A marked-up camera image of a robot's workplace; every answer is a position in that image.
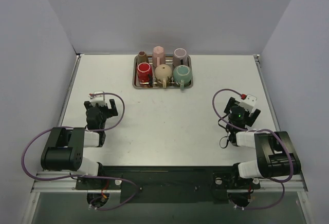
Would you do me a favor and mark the aluminium front rail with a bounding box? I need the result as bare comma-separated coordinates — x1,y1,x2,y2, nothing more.
31,175,308,193

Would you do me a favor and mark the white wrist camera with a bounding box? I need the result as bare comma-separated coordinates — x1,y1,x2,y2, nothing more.
89,91,107,107
238,94,257,113

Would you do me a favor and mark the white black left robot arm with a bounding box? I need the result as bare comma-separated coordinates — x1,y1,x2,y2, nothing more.
41,97,118,189

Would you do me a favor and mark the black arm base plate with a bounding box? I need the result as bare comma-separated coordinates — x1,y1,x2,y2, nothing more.
76,166,260,203

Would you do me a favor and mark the lilac mug black handle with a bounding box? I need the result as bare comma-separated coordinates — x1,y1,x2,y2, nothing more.
173,48,188,67

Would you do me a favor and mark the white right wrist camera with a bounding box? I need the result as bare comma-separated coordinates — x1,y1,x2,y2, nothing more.
238,94,257,113

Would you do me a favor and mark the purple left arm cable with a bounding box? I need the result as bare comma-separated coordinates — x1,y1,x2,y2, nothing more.
21,93,137,212

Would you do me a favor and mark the red mug black handle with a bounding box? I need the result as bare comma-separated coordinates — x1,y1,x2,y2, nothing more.
137,63,153,88

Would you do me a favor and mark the brown small mug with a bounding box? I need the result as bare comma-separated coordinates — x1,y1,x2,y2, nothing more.
137,51,149,64

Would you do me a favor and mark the teal green round mug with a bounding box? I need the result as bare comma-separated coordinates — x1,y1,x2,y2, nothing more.
173,65,192,90

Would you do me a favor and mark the silver metal tray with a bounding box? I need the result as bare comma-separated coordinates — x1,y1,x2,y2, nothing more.
132,54,194,90

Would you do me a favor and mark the beige round mug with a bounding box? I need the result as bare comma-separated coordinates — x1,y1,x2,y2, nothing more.
155,64,172,88

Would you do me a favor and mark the pink faceted mug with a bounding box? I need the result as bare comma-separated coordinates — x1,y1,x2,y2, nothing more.
152,46,166,67

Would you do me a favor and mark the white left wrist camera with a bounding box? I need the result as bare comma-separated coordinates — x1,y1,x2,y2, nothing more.
89,91,107,107

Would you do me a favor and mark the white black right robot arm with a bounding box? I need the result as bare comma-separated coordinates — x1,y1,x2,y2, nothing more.
224,95,301,188

